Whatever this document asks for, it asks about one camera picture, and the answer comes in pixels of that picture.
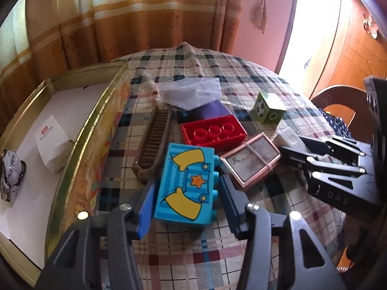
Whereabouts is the green soccer print cube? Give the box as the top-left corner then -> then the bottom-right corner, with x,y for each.
248,91 -> 287,126

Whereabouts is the pink framed box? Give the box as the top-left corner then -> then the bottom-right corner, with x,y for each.
219,132 -> 282,191

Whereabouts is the small white box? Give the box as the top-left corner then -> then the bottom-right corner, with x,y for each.
272,127 -> 306,153

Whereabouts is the purple flat box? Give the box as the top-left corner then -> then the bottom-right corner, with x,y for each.
190,100 -> 232,124

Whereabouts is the orange and cream curtain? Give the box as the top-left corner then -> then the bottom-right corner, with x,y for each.
0,0 -> 242,127

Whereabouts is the blue patterned cloth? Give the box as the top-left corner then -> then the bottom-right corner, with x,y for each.
320,110 -> 353,141

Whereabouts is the white paper box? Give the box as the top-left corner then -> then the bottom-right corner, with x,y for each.
35,115 -> 74,173

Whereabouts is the clear plastic box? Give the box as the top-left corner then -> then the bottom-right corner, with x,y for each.
159,78 -> 221,111

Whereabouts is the hanging tassel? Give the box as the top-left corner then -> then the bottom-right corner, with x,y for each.
252,0 -> 268,34

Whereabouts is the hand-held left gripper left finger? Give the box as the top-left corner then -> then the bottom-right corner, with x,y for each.
36,183 -> 158,290

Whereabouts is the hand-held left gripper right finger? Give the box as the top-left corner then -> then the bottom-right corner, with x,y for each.
219,175 -> 348,290

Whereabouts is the brown comb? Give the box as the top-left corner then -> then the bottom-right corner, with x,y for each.
132,107 -> 171,183

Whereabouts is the plaid tablecloth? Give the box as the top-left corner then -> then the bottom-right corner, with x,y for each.
91,43 -> 354,290

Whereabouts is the blue toy brick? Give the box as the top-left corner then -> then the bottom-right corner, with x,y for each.
154,143 -> 223,227

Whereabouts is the brown chair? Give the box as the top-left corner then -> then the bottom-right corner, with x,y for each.
310,85 -> 368,133

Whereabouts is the red toy brick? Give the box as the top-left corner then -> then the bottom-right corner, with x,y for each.
181,115 -> 248,153

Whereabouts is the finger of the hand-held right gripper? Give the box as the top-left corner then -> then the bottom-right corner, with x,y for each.
280,146 -> 381,215
299,135 -> 375,170

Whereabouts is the wooden door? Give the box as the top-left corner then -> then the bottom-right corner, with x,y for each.
305,0 -> 387,127

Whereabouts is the gold tin box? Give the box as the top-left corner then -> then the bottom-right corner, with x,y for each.
0,60 -> 132,287

